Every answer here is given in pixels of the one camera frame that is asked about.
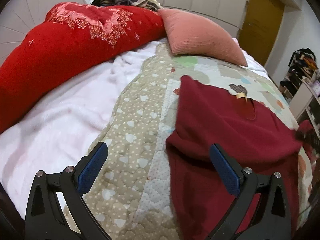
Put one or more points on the pink corduroy pillow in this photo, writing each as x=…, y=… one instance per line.
x=192, y=34

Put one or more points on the dark red knit sweater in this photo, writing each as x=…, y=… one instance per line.
x=247, y=130

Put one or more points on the cluttered white shelf unit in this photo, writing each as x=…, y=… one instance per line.
x=300, y=87

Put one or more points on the heart patterned patchwork bedspread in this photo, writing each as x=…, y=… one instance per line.
x=131, y=197

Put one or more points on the white fleece blanket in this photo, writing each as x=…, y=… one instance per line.
x=59, y=129

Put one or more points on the grey padded headboard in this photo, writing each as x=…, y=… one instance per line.
x=20, y=16

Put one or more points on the wooden door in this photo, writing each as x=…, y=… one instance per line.
x=260, y=28

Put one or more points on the red floral quilt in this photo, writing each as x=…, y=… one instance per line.
x=73, y=38

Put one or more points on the beige sweater neck label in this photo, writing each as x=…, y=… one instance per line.
x=241, y=95

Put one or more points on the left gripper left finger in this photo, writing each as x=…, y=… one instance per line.
x=44, y=218

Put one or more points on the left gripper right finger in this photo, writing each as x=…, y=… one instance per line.
x=271, y=219

